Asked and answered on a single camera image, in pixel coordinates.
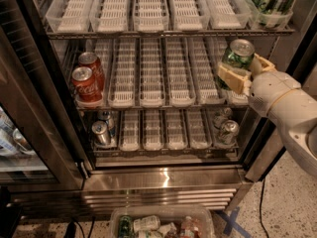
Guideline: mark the shelf tray five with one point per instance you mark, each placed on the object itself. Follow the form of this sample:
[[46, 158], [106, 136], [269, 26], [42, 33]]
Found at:
[[204, 79], [198, 131], [228, 14]]

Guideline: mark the front silver can bottom left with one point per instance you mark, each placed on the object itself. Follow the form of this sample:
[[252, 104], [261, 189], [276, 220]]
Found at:
[[100, 130]]

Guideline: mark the shelf tray two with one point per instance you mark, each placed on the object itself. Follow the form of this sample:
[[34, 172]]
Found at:
[[121, 92], [109, 16], [129, 134]]

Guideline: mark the rear red cola can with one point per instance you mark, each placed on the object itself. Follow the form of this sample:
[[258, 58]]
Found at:
[[93, 61]]

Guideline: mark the front red cola can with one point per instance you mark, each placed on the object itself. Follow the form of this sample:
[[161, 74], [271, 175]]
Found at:
[[86, 84]]

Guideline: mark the top shelf tray four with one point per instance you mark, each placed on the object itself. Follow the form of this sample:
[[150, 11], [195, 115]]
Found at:
[[189, 15]]

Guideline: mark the middle shelf tray four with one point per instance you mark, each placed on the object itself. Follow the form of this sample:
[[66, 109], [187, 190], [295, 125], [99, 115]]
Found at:
[[180, 83]]

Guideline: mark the bottom shelf tray two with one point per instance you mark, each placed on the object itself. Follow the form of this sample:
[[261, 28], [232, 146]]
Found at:
[[129, 134]]

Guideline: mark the rear blue can bottom left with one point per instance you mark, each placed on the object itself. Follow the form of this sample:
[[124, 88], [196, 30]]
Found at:
[[107, 117]]

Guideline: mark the top shelf tray one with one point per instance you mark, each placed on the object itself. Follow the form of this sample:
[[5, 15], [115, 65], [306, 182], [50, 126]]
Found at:
[[69, 16]]

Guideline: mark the red cola can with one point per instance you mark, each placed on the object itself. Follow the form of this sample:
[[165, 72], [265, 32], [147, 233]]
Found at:
[[86, 84], [93, 61]]

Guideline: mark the red bottle in bin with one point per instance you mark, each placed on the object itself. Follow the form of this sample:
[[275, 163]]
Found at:
[[188, 228]]

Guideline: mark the bottom shelf tray three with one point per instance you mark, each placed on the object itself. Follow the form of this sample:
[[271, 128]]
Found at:
[[153, 137]]

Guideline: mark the glass fridge door left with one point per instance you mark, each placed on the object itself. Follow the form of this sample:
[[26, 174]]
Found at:
[[35, 95]]

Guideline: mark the green soda can shelf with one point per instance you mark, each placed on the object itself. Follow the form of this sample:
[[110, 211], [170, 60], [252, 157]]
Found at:
[[239, 54]]

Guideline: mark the middle shelf tray one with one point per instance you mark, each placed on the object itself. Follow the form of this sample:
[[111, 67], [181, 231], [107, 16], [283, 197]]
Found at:
[[103, 49]]

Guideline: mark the shelf tray one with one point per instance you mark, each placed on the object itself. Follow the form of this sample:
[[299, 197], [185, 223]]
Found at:
[[103, 49], [69, 16], [113, 140]]

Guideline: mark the bottom shelf tray six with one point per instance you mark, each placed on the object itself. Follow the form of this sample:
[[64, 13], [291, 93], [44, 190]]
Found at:
[[214, 131]]

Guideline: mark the bottom shelf tray five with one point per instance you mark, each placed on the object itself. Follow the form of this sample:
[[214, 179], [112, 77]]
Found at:
[[198, 131]]

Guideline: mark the white bottle in bin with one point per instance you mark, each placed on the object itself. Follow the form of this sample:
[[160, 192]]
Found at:
[[146, 223]]

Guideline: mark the top shelf tray six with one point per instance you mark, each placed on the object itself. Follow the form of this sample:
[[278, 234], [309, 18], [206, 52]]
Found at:
[[266, 20]]

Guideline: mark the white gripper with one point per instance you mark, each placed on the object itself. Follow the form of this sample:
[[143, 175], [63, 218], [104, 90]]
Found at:
[[271, 87]]

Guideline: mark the rear silver can bottom right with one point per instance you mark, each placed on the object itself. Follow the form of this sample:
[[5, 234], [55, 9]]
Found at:
[[222, 115]]

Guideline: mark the green can in bin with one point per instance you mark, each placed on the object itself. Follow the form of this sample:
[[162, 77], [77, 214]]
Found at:
[[125, 228]]

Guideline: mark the top shelf tray two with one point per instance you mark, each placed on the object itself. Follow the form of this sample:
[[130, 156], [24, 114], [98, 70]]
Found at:
[[109, 16]]

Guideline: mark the top shelf tray three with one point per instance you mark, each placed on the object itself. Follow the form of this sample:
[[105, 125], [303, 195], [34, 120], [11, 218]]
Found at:
[[150, 15]]

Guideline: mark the front silver-green can bottom right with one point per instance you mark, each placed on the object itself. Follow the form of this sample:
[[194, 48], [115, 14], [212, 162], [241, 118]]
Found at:
[[228, 132]]

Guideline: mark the shelf tray four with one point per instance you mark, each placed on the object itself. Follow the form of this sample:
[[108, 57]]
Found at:
[[189, 15], [175, 131], [180, 83]]

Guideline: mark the stainless steel fridge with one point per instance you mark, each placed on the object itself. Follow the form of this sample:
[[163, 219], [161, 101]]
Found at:
[[214, 178]]

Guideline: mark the middle shelf tray five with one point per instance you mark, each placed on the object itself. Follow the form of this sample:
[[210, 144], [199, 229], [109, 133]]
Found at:
[[204, 79]]

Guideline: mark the middle shelf tray six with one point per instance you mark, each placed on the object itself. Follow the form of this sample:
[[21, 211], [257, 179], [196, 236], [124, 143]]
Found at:
[[217, 47]]

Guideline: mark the middle shelf tray three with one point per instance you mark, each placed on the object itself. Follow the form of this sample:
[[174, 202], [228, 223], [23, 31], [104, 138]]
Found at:
[[151, 74]]

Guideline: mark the shelf tray three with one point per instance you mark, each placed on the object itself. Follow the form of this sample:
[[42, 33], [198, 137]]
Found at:
[[153, 137], [150, 15], [151, 74]]

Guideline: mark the shelf tray six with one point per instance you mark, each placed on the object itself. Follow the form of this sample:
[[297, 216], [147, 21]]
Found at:
[[214, 131], [266, 20], [217, 47]]

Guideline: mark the silver can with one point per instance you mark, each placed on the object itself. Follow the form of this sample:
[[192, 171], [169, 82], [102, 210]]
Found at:
[[100, 130], [222, 115]]

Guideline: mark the bottom shelf tray one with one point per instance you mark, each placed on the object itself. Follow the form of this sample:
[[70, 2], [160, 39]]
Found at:
[[113, 140]]

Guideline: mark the middle shelf tray two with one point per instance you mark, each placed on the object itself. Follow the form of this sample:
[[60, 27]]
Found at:
[[121, 92]]

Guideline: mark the top shelf tray five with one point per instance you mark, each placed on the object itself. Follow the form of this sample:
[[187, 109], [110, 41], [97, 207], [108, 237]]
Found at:
[[228, 14]]

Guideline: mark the bottom shelf tray four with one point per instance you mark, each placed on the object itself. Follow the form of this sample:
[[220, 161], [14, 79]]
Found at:
[[175, 131]]

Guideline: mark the clear plastic bin on floor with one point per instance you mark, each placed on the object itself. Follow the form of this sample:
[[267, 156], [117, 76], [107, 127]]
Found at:
[[166, 214]]

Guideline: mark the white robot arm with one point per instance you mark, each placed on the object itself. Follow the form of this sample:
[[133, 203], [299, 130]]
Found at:
[[295, 117]]

